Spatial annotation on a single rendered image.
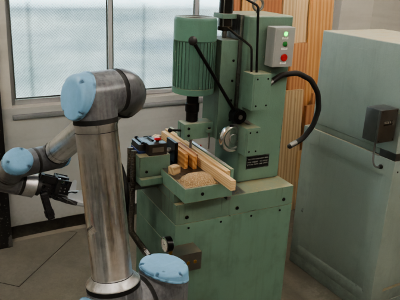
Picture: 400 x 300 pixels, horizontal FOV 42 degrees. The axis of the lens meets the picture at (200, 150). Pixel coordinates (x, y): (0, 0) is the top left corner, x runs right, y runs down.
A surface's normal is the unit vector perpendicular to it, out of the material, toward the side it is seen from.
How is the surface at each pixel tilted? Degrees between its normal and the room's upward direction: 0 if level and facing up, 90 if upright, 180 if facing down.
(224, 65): 90
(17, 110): 90
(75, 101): 82
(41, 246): 0
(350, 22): 90
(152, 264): 5
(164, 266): 5
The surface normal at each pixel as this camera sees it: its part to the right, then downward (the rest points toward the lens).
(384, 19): -0.87, 0.12
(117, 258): 0.50, 0.15
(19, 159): 0.51, -0.41
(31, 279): 0.04, -0.94
